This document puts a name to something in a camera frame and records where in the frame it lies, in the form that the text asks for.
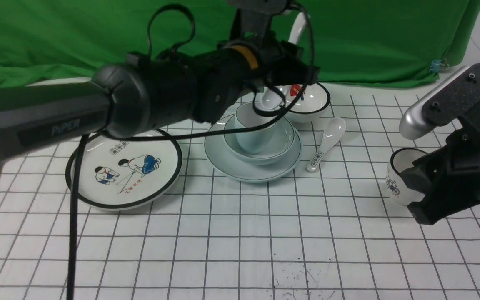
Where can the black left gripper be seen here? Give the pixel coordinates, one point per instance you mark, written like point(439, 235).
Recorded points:
point(237, 67)

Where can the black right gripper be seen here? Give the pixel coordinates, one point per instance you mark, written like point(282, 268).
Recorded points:
point(449, 178)

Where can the pale blue ceramic spoon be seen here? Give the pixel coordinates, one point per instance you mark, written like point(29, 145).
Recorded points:
point(271, 101)

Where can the pale blue cup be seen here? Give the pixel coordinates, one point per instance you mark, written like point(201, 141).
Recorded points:
point(246, 117)

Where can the pale blue shallow bowl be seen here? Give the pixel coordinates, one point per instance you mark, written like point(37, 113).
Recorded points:
point(279, 146)

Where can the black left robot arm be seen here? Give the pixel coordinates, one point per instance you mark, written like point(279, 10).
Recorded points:
point(126, 99)

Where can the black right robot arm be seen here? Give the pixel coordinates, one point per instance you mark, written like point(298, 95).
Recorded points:
point(471, 124)

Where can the black-rimmed white cup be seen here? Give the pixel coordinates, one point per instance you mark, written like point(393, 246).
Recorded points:
point(401, 160)

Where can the pale blue flat plate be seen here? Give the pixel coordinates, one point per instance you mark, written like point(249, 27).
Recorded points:
point(225, 155)

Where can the black-rimmed cartoon bowl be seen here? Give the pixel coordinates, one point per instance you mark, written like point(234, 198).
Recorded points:
point(311, 105)

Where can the blue binder clip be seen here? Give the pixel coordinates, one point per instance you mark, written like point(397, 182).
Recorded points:
point(438, 66)

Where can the green backdrop cloth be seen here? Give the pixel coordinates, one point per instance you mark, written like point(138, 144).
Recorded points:
point(378, 43)

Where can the black-rimmed cartoon plate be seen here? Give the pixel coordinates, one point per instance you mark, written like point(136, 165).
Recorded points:
point(120, 175)

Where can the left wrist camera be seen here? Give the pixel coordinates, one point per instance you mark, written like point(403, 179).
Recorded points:
point(254, 17)

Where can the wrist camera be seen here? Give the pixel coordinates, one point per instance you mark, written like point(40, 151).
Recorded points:
point(452, 98)
point(254, 17)

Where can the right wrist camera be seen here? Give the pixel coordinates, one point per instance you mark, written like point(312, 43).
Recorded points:
point(452, 98)

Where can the white printed-handle spoon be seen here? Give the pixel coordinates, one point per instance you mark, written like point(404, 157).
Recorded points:
point(333, 133)

